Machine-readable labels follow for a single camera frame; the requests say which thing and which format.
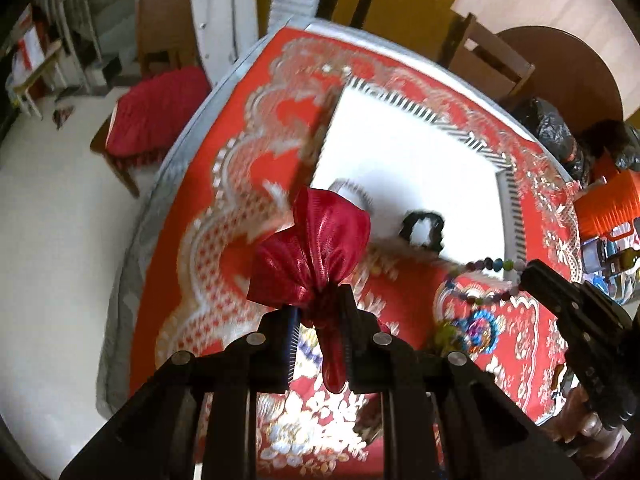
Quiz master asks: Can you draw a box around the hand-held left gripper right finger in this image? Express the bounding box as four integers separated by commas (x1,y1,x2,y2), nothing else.
336,285,583,480

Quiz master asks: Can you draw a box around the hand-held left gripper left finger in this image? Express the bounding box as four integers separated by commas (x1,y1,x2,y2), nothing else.
59,305,301,480

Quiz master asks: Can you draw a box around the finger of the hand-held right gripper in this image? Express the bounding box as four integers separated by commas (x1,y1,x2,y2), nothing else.
520,259,591,321

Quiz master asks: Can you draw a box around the multicolour matte bead bracelet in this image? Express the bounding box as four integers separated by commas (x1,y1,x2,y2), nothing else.
442,256,528,306

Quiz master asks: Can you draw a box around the red satin hair bow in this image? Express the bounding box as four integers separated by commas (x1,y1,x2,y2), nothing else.
246,187,372,393

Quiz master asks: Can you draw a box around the white tray with striped rim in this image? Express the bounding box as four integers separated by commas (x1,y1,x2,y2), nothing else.
300,77,526,271

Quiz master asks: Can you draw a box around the person's right hand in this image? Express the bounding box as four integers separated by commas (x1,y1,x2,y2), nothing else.
542,385,626,456

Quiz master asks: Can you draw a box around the pile of assorted small containers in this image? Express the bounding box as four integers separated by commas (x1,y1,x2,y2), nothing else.
580,235,640,306

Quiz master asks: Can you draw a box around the orange plastic basket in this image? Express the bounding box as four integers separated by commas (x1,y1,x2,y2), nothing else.
574,170,640,241

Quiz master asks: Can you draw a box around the black plastic bag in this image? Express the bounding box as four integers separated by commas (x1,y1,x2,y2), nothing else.
515,97,591,181
580,120,640,171

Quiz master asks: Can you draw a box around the round brown table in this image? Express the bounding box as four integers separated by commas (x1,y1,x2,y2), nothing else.
495,25,625,133

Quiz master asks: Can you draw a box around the red seat cushion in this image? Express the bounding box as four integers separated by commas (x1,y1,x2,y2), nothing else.
106,66,212,167

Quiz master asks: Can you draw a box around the pink slipper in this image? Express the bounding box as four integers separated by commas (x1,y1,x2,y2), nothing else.
52,105,76,131

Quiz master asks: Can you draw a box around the white board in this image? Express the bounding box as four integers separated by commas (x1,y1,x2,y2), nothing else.
190,0,259,86

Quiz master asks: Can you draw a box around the wooden chair with cushion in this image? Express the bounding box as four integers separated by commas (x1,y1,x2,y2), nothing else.
90,0,212,198

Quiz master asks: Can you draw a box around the staircase with metal railing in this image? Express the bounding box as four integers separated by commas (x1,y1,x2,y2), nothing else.
47,0,141,96

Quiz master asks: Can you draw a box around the red and white box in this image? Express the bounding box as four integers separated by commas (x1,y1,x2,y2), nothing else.
12,27,51,83

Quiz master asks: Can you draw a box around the black bead bracelet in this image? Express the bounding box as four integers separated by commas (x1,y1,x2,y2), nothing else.
398,209,446,252

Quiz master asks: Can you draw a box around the clear bead bracelet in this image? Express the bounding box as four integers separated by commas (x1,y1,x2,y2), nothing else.
330,178,373,211

